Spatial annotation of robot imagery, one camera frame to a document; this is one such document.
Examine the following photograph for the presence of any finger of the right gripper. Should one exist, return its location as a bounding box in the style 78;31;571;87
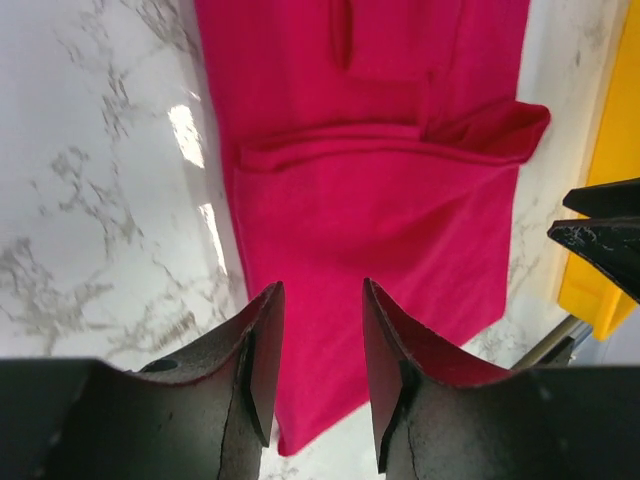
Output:
563;181;640;217
547;217;640;302

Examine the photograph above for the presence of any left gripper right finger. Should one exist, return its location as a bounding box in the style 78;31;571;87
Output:
363;280;639;479

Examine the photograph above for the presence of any red t-shirt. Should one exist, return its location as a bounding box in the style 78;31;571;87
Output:
195;1;551;456

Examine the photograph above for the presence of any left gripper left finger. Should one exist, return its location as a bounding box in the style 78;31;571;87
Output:
1;282;285;479

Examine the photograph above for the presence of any yellow plastic tray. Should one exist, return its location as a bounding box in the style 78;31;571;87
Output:
548;1;639;341

